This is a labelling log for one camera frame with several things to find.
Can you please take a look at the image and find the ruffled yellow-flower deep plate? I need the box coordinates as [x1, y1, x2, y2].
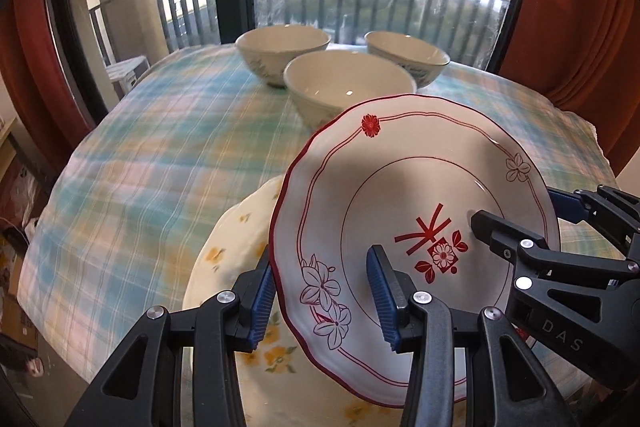
[182, 174, 481, 427]

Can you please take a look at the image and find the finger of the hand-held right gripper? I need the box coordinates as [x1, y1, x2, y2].
[546, 184, 640, 254]
[470, 209, 640, 281]

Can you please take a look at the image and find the plaid tablecloth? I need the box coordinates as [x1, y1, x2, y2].
[17, 42, 618, 427]

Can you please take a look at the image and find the white plastic stool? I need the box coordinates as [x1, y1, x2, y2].
[105, 56, 151, 100]

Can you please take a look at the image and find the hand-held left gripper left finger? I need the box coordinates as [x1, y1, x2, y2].
[65, 244, 278, 427]

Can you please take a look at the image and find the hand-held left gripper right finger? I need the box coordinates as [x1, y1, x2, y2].
[366, 244, 581, 427]

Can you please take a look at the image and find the beige ceramic bowl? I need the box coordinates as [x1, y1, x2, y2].
[283, 53, 418, 132]
[235, 25, 332, 88]
[364, 31, 451, 90]

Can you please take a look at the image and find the wide orange curtain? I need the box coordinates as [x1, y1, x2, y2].
[497, 0, 640, 178]

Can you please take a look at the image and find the narrow orange curtain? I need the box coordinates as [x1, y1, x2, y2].
[0, 0, 96, 148]

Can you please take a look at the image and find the red-patterned white plate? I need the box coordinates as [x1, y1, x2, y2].
[268, 93, 562, 409]

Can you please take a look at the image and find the cardboard box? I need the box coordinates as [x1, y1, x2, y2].
[0, 227, 41, 348]

